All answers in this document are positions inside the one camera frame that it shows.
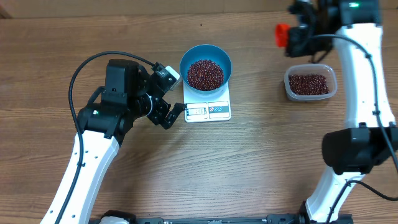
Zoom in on orange measuring scoop blue handle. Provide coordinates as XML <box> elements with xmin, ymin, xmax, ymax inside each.
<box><xmin>274</xmin><ymin>23</ymin><xmax>290</xmax><ymax>47</ymax></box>

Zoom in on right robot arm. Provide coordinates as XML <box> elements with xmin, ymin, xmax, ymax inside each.
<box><xmin>275</xmin><ymin>1</ymin><xmax>397</xmax><ymax>223</ymax></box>

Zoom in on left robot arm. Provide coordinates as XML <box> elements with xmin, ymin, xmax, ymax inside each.
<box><xmin>42</xmin><ymin>59</ymin><xmax>186</xmax><ymax>223</ymax></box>

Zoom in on white digital kitchen scale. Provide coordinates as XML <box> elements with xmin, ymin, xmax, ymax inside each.
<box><xmin>183</xmin><ymin>83</ymin><xmax>232</xmax><ymax>123</ymax></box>

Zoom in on red beans in bowl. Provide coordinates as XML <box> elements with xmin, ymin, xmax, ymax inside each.
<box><xmin>187</xmin><ymin>59</ymin><xmax>224</xmax><ymax>91</ymax></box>

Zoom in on blue metal bowl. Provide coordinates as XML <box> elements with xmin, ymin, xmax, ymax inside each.
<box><xmin>180</xmin><ymin>44</ymin><xmax>233</xmax><ymax>93</ymax></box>

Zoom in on clear plastic bean container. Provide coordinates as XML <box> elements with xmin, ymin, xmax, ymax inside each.
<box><xmin>284</xmin><ymin>63</ymin><xmax>338</xmax><ymax>101</ymax></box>

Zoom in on red beans in container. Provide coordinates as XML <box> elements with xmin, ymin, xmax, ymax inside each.
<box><xmin>289</xmin><ymin>73</ymin><xmax>330</xmax><ymax>95</ymax></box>

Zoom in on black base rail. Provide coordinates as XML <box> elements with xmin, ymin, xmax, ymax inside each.
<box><xmin>136</xmin><ymin>214</ymin><xmax>305</xmax><ymax>224</ymax></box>

